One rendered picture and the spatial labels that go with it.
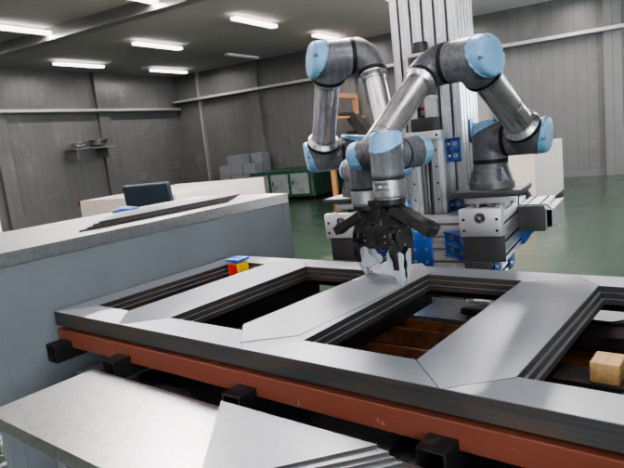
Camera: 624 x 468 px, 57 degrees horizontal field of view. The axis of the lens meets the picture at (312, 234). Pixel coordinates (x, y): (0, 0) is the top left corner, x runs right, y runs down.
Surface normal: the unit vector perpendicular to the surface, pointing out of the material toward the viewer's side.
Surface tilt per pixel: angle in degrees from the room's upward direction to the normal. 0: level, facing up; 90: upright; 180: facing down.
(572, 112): 90
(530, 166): 90
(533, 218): 90
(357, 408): 90
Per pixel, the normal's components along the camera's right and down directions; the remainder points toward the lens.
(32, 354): 0.78, 0.02
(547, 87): -0.49, 0.19
